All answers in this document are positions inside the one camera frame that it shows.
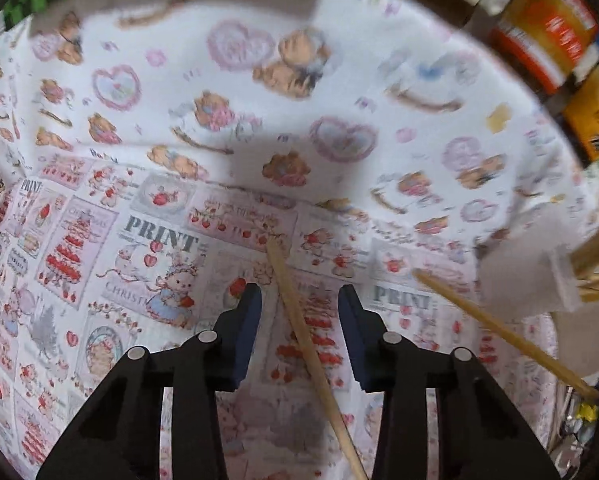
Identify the pink strawberry print cloth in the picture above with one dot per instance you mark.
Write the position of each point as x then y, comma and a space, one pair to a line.
104, 285

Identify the translucent white plastic container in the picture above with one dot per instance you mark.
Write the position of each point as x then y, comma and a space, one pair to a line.
519, 275

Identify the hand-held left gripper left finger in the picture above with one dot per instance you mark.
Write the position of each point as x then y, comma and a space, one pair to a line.
248, 335

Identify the dark yellow label sauce bottle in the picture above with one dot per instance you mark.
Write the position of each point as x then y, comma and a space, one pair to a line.
597, 115

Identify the white bear print cloth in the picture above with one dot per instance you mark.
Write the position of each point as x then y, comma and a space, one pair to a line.
279, 110

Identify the dark red cap sauce bottle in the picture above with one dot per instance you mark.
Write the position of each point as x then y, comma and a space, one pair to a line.
549, 35

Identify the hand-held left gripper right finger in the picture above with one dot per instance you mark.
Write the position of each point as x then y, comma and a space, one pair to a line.
355, 340

